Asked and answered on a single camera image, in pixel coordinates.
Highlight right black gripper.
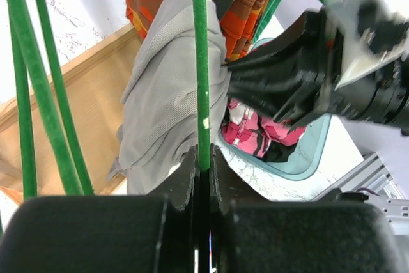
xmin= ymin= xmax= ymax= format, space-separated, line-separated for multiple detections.
xmin=226 ymin=10 xmax=376 ymax=126

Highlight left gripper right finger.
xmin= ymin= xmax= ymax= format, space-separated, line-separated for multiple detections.
xmin=210 ymin=144 xmax=270 ymax=214

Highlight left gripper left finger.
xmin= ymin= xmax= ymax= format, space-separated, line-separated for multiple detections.
xmin=148 ymin=146 xmax=197 ymax=211

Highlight grey trousers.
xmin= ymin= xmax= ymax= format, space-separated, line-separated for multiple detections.
xmin=107 ymin=0 xmax=233 ymax=196

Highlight black trousers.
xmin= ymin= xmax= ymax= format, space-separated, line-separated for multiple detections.
xmin=261 ymin=142 xmax=297 ymax=163

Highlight pink camouflage trousers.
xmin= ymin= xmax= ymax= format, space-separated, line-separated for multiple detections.
xmin=221 ymin=99 xmax=305 ymax=160

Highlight green hanger with grey trousers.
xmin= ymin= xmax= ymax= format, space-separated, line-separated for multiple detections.
xmin=192 ymin=0 xmax=211 ymax=173

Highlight green hanger with black trousers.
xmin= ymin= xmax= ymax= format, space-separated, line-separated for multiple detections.
xmin=1 ymin=0 xmax=37 ymax=204

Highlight green hanger with pink trousers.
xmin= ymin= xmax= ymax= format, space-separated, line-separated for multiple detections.
xmin=17 ymin=0 xmax=93 ymax=195

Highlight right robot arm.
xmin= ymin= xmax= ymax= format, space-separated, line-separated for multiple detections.
xmin=227 ymin=11 xmax=408 ymax=130

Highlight blue transparent plastic bin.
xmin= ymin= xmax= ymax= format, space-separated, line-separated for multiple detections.
xmin=220 ymin=39 xmax=331 ymax=180

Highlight wooden clothes rack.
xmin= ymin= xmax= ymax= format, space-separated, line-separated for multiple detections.
xmin=1 ymin=24 xmax=141 ymax=205

